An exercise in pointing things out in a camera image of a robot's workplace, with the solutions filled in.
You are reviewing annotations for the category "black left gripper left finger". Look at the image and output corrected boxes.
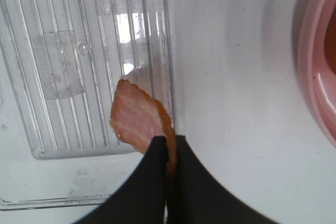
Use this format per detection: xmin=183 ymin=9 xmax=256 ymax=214
xmin=76 ymin=136 xmax=168 ymax=223

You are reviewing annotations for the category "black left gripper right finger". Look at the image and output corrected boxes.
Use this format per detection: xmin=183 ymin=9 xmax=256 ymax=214
xmin=167 ymin=135 xmax=275 ymax=223

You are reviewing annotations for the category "bacon strip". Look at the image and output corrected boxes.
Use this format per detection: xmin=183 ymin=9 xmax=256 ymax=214
xmin=110 ymin=79 xmax=177 ymax=178

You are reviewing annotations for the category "bread slice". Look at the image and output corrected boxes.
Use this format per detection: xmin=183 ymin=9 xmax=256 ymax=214
xmin=324 ymin=10 xmax=336 ymax=73

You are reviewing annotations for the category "pink round plate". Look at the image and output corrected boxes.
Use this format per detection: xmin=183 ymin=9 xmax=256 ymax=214
xmin=297 ymin=0 xmax=335 ymax=145

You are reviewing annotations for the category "clear left plastic container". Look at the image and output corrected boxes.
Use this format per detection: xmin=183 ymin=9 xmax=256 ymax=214
xmin=1 ymin=0 xmax=175 ymax=211

